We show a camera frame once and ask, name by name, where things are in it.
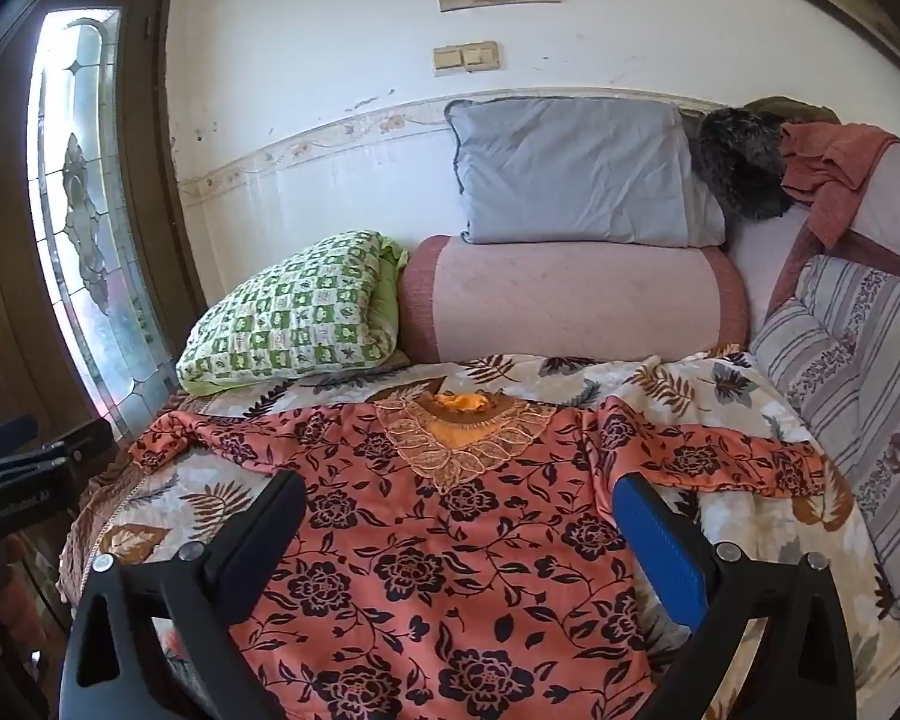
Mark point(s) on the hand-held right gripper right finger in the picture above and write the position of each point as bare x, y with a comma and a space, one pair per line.
664, 549

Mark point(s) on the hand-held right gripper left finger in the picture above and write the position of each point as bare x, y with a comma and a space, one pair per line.
261, 544

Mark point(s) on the orange floral blouse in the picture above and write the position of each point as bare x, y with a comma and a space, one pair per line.
450, 555

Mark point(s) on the leaf print blanket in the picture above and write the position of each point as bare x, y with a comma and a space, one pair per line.
720, 397

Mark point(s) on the green checked pillow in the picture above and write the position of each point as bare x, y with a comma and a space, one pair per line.
292, 315

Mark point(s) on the stained glass window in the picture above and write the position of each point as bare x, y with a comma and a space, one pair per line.
82, 225

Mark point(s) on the pink bolster cushion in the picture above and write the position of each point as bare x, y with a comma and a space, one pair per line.
570, 300

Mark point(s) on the striped floral cushion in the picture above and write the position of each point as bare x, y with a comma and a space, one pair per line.
855, 360

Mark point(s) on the grey pillow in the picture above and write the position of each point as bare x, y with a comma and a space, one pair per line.
570, 172

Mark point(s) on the dark furry cloth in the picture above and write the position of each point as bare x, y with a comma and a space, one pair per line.
742, 157

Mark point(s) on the rust coloured cloth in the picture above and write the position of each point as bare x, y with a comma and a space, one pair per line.
825, 157

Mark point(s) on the olive cloth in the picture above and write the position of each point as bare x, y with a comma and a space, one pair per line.
795, 109

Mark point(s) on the small beige light switch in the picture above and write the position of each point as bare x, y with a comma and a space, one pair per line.
447, 59

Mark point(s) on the wide beige light switch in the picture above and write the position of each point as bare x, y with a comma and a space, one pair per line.
481, 55

